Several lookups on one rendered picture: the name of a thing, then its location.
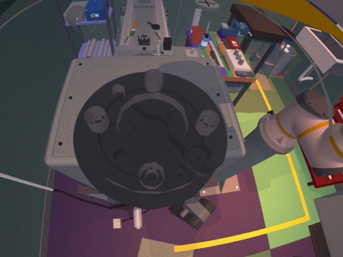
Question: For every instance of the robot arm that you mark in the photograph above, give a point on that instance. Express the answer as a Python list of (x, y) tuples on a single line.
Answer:
[(300, 125)]

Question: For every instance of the dark round bull wheel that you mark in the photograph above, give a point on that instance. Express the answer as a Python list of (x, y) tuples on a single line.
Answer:
[(150, 134)]

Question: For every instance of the grey round plunger knob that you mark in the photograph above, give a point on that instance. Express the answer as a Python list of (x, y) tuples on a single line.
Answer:
[(153, 80)]

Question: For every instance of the grey lathe headstock body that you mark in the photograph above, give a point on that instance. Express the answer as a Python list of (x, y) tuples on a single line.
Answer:
[(67, 112)]

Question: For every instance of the grey lathe bed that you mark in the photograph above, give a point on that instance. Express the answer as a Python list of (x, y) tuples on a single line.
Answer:
[(146, 13)]

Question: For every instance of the grey hexagonal boss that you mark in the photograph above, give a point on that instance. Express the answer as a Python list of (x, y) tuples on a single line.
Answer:
[(96, 119), (207, 122)]

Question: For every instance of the tan mounting plate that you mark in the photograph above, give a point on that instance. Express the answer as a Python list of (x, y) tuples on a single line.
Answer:
[(227, 184)]

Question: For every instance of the dark brown rod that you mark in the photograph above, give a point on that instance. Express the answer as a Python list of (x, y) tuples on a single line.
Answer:
[(214, 57)]

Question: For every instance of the black box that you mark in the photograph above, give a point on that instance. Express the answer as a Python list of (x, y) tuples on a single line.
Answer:
[(167, 43)]

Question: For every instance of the purple green and orange cart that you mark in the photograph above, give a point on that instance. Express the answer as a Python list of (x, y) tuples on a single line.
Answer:
[(241, 79)]

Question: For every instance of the black flat tray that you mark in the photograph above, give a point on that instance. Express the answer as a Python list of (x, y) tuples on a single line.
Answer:
[(243, 73)]

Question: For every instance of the white bottle with blue band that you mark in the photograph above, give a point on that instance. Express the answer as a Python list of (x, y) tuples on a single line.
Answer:
[(205, 42)]

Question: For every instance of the black block with grey studs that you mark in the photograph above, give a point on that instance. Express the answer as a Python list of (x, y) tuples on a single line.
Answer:
[(144, 39)]

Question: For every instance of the white panel with grey knobs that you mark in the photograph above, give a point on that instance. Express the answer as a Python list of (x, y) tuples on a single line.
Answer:
[(237, 60)]

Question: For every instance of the grey cylinder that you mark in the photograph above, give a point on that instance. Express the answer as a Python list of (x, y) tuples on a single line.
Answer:
[(137, 218)]

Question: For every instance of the red cup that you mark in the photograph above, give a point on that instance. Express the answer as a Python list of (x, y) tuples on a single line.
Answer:
[(197, 34)]

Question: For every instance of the grey tube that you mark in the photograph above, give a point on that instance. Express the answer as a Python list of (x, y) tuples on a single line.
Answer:
[(97, 49), (89, 49), (106, 48)]

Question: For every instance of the black round-headed tool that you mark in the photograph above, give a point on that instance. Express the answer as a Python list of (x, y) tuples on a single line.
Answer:
[(154, 26)]

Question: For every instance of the red box with label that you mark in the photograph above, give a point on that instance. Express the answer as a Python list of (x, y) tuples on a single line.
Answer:
[(232, 42)]

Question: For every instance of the orange and green tool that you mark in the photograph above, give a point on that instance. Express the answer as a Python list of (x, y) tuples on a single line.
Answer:
[(134, 28)]

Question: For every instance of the small white box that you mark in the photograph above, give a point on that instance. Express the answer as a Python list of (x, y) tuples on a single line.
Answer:
[(117, 223)]

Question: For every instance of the blue bench vice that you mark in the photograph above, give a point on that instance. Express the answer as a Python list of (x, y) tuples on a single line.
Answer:
[(235, 29)]

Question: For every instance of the blue metal shelf unit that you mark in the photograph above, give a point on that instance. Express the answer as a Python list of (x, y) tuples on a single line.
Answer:
[(107, 26)]

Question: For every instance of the grey drum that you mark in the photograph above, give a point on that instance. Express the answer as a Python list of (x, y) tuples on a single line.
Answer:
[(281, 60)]

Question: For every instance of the grey round stand with cross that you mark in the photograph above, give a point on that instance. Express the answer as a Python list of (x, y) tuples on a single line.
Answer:
[(206, 3)]

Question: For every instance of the dark brown table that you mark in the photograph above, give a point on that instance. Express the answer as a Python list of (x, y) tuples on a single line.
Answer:
[(257, 22)]

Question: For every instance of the blue box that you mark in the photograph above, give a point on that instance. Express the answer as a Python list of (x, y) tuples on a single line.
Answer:
[(96, 10)]

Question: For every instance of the white bent pipe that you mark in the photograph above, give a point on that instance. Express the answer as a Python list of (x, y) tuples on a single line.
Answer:
[(305, 78)]

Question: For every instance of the grey curved sheet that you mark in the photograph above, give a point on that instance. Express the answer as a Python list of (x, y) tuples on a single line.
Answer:
[(75, 14)]

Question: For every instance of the white rod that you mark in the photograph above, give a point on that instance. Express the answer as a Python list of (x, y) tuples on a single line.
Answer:
[(26, 182)]

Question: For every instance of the red tool cabinet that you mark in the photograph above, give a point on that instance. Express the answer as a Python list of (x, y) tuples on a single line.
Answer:
[(321, 176)]

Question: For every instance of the white cabinet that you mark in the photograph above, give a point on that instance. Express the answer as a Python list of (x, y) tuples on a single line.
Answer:
[(319, 45)]

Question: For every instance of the yellow curved beam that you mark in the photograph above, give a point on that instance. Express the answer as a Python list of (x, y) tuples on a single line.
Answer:
[(302, 13)]

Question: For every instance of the grey cabinet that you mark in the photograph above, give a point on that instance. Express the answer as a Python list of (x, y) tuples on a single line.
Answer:
[(331, 214)]

